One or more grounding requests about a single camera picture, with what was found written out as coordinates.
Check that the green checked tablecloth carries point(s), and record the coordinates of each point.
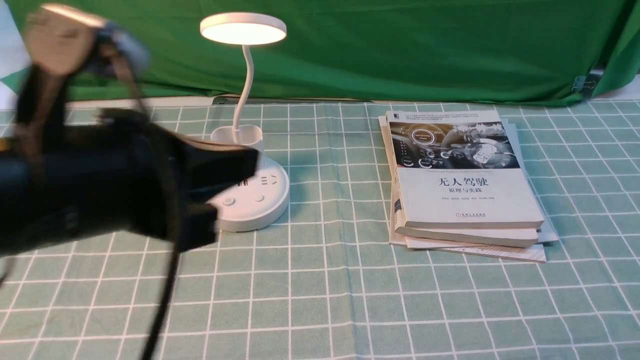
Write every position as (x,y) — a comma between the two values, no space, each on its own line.
(323,282)

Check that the bottom thin white book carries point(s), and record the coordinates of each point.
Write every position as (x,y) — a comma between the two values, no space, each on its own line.
(546,234)

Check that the metal binder clip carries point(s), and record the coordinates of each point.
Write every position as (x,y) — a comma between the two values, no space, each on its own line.
(585,85)

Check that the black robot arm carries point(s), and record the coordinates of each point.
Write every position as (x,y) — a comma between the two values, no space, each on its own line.
(16,192)

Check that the green backdrop cloth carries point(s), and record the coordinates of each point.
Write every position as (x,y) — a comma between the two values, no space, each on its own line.
(487,51)

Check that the white desk lamp with sockets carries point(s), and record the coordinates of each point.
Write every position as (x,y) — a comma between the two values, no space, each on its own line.
(258,201)

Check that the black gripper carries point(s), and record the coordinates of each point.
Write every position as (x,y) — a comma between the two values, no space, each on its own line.
(127,173)

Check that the top white paperback book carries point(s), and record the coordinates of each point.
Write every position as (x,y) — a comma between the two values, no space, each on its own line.
(465,190)

